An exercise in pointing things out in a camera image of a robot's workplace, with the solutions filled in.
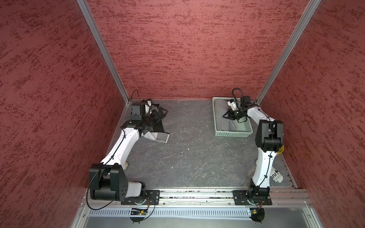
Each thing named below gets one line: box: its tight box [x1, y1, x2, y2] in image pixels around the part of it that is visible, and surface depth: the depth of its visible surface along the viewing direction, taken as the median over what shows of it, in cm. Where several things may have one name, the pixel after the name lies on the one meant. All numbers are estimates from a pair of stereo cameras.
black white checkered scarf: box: [140, 118, 171, 143], surface depth 99 cm
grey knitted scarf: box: [214, 98, 237, 132], surface depth 100 cm
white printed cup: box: [269, 166, 284, 183], surface depth 81 cm
